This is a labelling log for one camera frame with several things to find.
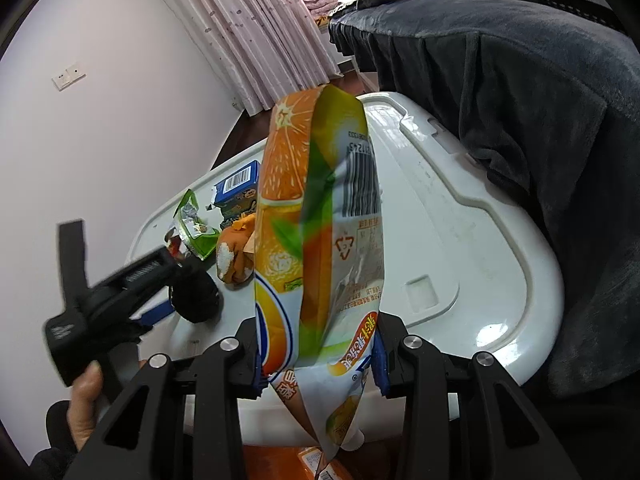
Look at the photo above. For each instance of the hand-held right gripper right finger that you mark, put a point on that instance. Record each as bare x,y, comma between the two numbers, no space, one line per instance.
384,360

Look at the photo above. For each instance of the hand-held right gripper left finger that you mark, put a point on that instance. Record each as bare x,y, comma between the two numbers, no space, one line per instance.
245,360

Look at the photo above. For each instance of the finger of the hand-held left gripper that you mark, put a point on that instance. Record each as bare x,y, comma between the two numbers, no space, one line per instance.
155,313

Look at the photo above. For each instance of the green snack wrapper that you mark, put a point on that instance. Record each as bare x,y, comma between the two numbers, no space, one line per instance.
197,237

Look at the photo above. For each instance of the orange snack packet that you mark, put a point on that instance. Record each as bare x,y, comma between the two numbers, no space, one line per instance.
285,160

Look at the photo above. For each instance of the person's left forearm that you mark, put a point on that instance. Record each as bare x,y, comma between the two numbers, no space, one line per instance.
52,460

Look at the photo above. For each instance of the person's left hand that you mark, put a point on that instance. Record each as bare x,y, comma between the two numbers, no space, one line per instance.
85,410

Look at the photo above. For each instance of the dark round object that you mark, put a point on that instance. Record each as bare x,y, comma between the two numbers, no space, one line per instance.
196,297

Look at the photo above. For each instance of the small red wrapper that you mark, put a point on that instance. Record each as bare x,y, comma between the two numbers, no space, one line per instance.
173,245

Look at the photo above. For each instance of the orange packet with label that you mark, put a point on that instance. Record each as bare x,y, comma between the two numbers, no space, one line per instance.
280,465

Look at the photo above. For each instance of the blue carton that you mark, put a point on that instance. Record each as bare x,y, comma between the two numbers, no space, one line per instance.
235,185

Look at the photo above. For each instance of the pink curtain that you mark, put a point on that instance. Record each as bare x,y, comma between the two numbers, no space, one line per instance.
240,25

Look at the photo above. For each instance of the white wall socket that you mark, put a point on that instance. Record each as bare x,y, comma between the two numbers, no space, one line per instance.
68,76

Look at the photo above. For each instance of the white bed frame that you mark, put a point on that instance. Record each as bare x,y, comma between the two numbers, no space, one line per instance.
357,77

